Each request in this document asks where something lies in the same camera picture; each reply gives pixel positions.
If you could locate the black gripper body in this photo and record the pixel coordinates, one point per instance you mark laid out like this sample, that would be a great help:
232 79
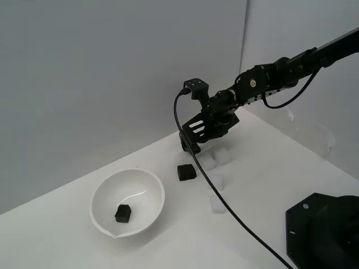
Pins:
216 120

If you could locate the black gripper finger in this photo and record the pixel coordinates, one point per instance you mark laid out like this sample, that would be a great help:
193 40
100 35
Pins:
184 141
198 148

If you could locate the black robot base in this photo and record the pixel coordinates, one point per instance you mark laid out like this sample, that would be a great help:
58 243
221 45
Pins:
322 232

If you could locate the white bowl with spout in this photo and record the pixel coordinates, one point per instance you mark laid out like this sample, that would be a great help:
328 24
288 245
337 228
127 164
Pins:
140 196

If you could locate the white foam cube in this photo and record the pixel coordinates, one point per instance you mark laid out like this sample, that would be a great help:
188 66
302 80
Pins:
209 163
218 182
216 206
223 157

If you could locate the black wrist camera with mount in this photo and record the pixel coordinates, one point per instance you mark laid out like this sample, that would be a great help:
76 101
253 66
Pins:
197 88

